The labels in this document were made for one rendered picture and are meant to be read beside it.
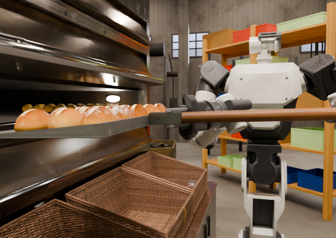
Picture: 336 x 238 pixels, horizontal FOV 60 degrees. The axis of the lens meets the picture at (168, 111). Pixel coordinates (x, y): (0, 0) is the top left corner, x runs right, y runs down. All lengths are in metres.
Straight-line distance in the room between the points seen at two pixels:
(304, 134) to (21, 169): 3.09
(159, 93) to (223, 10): 3.93
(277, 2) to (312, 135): 5.89
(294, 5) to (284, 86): 7.88
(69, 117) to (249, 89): 0.74
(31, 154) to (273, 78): 0.97
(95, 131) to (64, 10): 0.97
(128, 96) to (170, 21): 6.94
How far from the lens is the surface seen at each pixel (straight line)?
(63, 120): 0.62
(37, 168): 1.27
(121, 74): 1.57
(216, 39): 4.81
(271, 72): 1.17
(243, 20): 8.88
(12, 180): 1.17
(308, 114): 0.76
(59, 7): 1.43
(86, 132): 0.57
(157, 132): 6.04
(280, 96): 1.17
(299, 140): 3.73
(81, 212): 1.29
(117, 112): 0.68
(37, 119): 0.68
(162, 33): 9.23
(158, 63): 6.23
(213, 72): 1.24
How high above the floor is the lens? 1.26
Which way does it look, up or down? 2 degrees down
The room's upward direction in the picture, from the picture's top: straight up
